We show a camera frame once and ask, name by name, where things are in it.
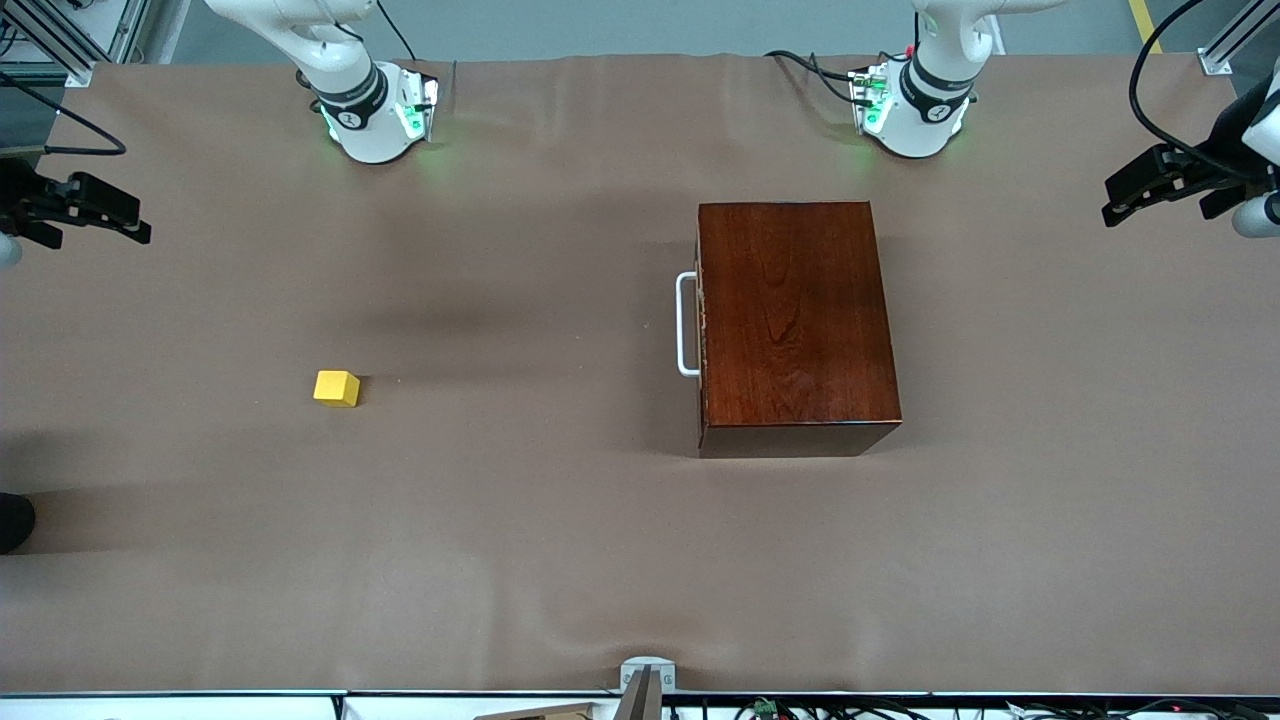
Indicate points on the black rounded object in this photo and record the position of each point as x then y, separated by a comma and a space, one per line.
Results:
12, 522

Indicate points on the yellow cube block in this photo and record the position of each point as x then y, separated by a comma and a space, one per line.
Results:
335, 388

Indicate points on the yellow floor tape strip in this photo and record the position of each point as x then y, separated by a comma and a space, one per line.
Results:
1147, 30

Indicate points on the dark brown wooden cabinet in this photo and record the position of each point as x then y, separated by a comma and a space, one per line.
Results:
800, 320

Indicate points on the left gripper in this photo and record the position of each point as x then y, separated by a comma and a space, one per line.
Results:
1207, 165

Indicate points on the brown table cloth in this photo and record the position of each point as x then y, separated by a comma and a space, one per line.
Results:
500, 550

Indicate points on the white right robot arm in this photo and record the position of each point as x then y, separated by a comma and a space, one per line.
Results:
360, 120

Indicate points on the brown wooden board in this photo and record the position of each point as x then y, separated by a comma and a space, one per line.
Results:
550, 713

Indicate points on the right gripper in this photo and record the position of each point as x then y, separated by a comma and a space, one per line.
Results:
20, 192

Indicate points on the aluminium frame profile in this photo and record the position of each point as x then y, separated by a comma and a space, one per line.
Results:
75, 65
1218, 62

